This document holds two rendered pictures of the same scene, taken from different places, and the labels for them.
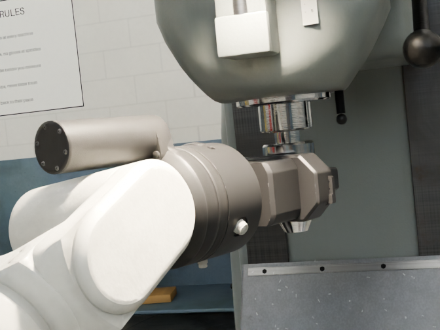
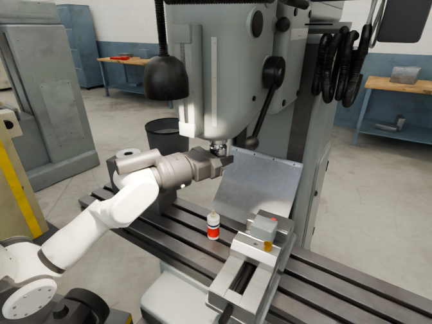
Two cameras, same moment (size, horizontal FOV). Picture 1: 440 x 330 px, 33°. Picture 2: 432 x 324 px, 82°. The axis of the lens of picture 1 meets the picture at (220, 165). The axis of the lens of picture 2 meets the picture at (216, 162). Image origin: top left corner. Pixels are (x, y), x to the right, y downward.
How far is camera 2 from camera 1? 35 cm
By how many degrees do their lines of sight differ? 29
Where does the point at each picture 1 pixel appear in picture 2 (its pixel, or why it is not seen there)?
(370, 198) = (274, 136)
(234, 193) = (179, 178)
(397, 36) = (270, 108)
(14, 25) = not seen: outside the picture
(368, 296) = (266, 167)
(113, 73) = not seen: hidden behind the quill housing
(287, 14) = (207, 120)
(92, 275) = (115, 218)
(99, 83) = not seen: hidden behind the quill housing
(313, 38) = (215, 130)
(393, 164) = (285, 127)
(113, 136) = (137, 164)
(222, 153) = (180, 162)
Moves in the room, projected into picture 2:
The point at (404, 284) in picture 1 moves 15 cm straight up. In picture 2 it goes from (278, 167) to (283, 132)
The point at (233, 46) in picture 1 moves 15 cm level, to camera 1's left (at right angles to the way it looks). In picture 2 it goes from (183, 132) to (121, 126)
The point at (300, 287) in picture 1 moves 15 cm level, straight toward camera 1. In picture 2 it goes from (246, 158) to (236, 175)
